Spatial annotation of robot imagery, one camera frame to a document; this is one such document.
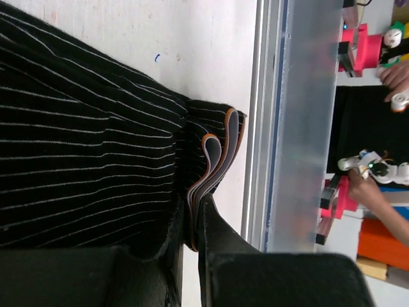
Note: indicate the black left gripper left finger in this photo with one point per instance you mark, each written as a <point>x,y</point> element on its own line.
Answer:
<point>102,276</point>

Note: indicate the operator forearm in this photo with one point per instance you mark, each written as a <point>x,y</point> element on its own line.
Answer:
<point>392,220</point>

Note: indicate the operator right hand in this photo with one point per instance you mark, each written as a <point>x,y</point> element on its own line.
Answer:
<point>363,191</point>

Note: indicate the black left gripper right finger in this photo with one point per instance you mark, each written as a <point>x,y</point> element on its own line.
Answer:
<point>233,273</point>

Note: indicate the operator left hand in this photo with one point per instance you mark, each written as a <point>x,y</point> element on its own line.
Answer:
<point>394,80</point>

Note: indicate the black underwear orange trim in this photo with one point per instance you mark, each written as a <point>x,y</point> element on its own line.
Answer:
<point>97,153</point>

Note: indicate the aluminium table frame rail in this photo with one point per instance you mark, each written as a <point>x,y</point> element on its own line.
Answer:
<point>292,99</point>

